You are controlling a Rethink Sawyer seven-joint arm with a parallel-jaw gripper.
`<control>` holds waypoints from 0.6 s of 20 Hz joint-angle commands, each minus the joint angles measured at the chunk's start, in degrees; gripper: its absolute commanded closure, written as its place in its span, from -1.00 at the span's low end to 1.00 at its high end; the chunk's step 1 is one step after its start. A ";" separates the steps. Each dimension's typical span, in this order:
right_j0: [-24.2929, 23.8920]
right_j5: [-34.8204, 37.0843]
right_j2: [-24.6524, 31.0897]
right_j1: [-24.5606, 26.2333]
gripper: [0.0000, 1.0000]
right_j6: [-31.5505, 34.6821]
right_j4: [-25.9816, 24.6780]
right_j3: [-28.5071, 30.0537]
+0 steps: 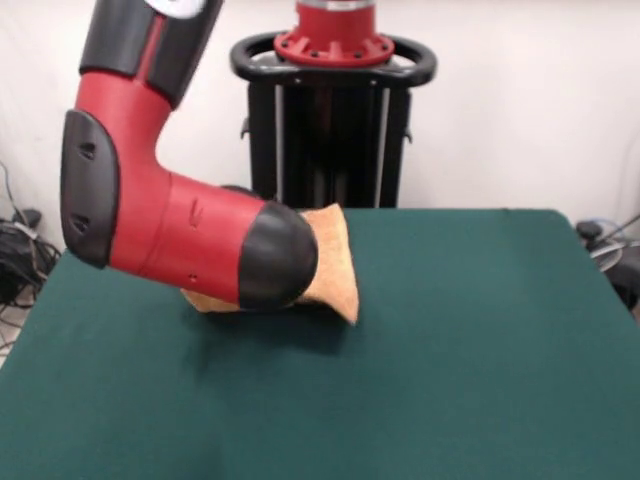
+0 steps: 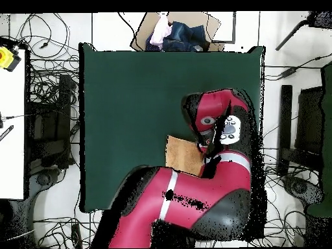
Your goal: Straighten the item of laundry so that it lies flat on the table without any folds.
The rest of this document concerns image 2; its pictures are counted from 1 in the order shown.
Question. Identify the tan terry towel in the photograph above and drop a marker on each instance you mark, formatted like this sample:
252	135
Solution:
182	155

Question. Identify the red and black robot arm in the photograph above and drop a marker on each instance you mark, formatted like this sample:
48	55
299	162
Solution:
194	197

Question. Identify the dark green table cloth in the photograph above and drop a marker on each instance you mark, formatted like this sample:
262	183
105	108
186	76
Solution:
129	103

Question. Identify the blue jeans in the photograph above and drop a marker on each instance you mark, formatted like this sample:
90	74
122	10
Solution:
186	36

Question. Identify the green cloth covered stand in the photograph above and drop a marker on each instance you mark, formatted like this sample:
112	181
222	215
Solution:
327	129

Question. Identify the pale pink garment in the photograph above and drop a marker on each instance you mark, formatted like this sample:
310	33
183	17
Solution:
160	31

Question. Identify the cardboard box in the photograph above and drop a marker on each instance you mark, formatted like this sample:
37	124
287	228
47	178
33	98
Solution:
145	31

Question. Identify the black power strip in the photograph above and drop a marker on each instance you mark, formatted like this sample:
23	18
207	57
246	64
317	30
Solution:
76	236

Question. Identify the black tripod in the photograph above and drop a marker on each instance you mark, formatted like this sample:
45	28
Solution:
321	19

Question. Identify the white desk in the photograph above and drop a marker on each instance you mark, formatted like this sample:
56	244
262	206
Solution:
11	155

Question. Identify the black label strip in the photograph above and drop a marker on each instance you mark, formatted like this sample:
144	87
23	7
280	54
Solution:
6	132

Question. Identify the yellow emergency stop button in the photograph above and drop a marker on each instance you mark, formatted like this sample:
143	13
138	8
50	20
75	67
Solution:
6	58

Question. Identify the black metal frame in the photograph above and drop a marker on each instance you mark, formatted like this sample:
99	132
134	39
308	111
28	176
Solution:
285	116
64	103

